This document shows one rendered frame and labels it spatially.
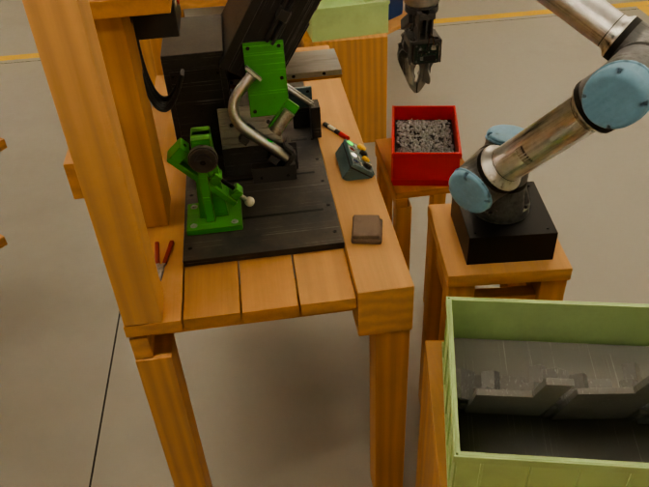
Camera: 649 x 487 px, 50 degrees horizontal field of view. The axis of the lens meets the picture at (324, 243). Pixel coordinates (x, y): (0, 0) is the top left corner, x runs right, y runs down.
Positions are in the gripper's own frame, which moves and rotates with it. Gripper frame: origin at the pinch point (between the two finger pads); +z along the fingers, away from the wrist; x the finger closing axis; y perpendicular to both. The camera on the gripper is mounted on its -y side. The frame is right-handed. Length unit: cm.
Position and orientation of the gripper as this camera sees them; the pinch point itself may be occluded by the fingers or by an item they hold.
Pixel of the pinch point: (415, 85)
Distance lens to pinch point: 168.5
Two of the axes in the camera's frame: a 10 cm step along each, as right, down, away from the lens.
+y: 1.3, 6.1, -7.8
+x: 9.9, -1.1, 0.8
